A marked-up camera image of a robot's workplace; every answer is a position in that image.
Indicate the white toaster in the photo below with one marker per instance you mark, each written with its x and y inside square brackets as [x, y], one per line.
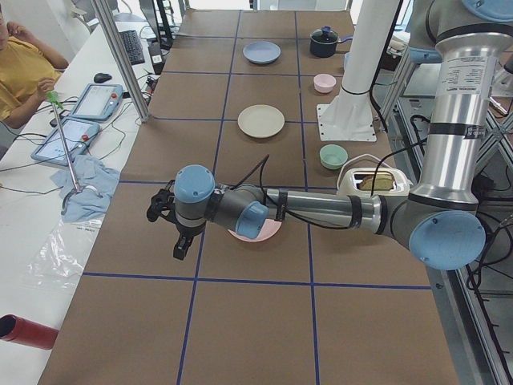
[360, 177]

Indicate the black power adapter box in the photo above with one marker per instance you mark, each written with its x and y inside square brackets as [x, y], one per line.
[156, 57]

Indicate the metal grabber stick green tip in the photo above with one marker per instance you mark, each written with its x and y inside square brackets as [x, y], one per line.
[51, 97]

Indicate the cream plate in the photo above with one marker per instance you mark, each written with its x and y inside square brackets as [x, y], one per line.
[260, 121]

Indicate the toast slice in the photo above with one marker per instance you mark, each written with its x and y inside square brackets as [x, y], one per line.
[380, 182]

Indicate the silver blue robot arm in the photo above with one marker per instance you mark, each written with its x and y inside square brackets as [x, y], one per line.
[436, 220]

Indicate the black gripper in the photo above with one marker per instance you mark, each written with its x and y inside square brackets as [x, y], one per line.
[189, 231]

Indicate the dark blue pot with lid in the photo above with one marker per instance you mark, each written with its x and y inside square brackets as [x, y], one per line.
[324, 41]

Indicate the black computer mouse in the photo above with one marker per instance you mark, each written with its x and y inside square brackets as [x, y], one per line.
[102, 77]

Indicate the green bowl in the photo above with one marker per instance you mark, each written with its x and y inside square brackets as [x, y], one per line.
[333, 156]

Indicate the person in yellow shirt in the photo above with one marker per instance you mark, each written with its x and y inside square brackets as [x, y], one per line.
[30, 68]

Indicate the light blue cloth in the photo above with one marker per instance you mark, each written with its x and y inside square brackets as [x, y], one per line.
[97, 186]

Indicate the pink plate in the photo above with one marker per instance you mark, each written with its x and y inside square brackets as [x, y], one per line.
[268, 230]

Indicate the pink bowl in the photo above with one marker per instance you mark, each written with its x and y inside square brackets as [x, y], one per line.
[324, 83]

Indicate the aluminium frame post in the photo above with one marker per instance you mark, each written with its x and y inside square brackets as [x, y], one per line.
[107, 22]

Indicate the clear plastic bag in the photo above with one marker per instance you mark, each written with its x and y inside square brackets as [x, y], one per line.
[60, 262]

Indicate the blue plate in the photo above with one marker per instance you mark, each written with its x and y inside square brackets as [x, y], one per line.
[262, 52]

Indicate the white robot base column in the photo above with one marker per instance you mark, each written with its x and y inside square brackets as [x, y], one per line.
[349, 116]

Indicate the red cylinder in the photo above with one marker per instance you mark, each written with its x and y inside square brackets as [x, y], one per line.
[26, 332]

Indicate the black keyboard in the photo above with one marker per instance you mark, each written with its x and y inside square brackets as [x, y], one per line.
[132, 45]

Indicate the upper teach pendant tablet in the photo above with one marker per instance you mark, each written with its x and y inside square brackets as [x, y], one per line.
[97, 102]

